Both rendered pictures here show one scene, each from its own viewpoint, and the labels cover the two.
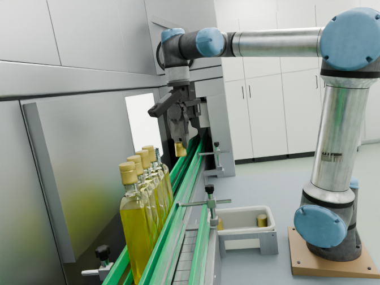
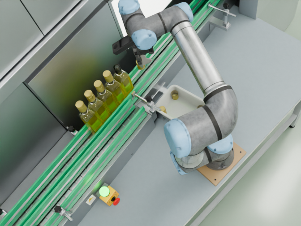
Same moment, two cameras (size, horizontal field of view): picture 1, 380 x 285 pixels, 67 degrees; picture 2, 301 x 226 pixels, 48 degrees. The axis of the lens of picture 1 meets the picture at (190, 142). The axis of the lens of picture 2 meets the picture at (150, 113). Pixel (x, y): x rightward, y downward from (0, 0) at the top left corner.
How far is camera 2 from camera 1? 1.20 m
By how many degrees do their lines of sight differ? 60
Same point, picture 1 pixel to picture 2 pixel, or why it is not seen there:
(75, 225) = (62, 112)
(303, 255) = not seen: hidden behind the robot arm
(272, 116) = not seen: outside the picture
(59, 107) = (43, 72)
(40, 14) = (22, 22)
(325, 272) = not seen: hidden behind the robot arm
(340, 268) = (202, 170)
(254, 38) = (180, 46)
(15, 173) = (27, 107)
